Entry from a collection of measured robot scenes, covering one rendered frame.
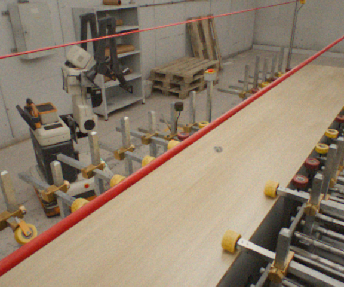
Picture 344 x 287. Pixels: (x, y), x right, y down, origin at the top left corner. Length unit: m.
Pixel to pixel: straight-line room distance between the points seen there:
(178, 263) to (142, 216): 0.33
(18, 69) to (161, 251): 3.57
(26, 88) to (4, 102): 0.34
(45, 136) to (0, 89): 1.81
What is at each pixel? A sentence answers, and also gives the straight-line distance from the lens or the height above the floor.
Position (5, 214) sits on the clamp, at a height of 0.97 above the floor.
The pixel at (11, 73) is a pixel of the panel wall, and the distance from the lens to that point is 4.55.
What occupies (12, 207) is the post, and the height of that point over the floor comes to 1.00.
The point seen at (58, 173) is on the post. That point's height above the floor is 1.04.
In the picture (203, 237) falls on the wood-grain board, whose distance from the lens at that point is 1.46.
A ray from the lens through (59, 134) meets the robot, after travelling 2.82.
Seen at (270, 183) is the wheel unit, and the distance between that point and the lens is 1.71.
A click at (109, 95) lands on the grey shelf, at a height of 0.18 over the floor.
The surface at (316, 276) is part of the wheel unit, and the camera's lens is 1.32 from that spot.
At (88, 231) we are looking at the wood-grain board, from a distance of 1.54.
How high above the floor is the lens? 1.89
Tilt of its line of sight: 27 degrees down
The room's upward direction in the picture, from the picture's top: 1 degrees counter-clockwise
